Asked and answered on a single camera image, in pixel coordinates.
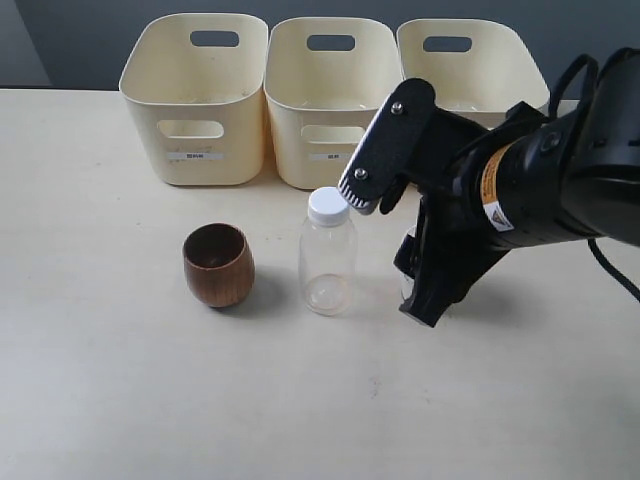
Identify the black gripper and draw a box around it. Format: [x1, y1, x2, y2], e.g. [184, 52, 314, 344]
[338, 78, 602, 327]

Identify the clear plastic bottle white cap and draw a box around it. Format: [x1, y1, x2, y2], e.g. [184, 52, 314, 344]
[298, 187, 357, 316]

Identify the brown wooden cup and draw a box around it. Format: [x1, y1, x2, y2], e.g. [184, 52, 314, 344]
[182, 223, 255, 309]

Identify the white paper cup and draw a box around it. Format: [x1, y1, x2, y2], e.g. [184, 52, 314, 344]
[400, 225, 416, 301]

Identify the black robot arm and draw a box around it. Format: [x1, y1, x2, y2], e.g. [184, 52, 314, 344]
[338, 47, 639, 326]

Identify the right cream plastic bin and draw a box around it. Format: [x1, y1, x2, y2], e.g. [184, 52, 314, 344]
[396, 18, 550, 127]

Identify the cream plastic bin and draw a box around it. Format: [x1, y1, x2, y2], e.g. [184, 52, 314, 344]
[264, 17, 402, 190]
[396, 18, 550, 127]
[119, 13, 269, 186]

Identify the middle cream plastic bin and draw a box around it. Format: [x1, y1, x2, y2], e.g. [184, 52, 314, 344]
[264, 17, 402, 190]

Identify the left cream plastic bin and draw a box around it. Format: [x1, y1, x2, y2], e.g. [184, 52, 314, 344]
[119, 13, 269, 186]

